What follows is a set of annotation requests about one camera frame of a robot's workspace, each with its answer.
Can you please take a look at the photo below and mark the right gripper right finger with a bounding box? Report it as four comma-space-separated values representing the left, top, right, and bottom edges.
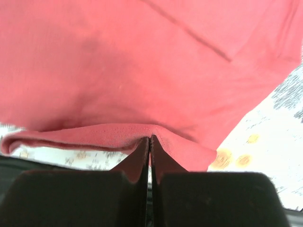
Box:
150, 136, 290, 227

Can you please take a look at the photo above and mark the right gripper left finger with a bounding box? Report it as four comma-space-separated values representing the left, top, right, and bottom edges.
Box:
0, 138, 149, 227

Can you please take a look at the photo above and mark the floral patterned table mat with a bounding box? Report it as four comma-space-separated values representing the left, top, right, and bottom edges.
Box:
12, 66, 303, 211

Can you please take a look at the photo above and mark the pink t shirt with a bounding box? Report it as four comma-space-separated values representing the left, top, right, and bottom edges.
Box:
0, 0, 303, 172

